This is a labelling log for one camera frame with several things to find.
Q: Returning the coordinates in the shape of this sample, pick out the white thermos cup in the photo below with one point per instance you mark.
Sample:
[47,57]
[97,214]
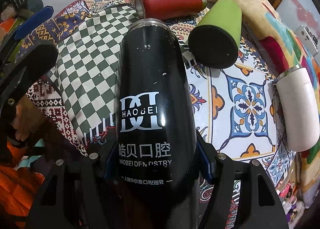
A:
[299,107]

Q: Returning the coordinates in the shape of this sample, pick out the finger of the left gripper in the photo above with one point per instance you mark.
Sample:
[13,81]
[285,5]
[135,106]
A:
[25,72]
[33,22]

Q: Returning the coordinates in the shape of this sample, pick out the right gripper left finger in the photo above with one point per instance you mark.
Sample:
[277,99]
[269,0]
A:
[79,194]

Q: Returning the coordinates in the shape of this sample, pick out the colourful patchwork blanket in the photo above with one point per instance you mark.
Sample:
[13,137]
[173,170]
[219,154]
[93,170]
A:
[282,45]

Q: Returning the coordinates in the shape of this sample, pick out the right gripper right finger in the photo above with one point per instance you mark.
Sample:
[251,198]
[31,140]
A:
[242,193]

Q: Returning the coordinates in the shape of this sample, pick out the green cup black base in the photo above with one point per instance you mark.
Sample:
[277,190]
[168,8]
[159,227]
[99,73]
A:
[215,40]

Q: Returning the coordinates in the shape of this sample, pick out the black HAOBEI thermos cup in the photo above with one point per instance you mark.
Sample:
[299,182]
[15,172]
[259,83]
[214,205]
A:
[155,130]

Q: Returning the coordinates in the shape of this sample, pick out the red thermos cup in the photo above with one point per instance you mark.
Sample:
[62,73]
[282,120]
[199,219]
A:
[168,9]

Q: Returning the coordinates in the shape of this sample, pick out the frosted wardrobe sliding doors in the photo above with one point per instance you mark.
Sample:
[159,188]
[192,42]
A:
[295,13]

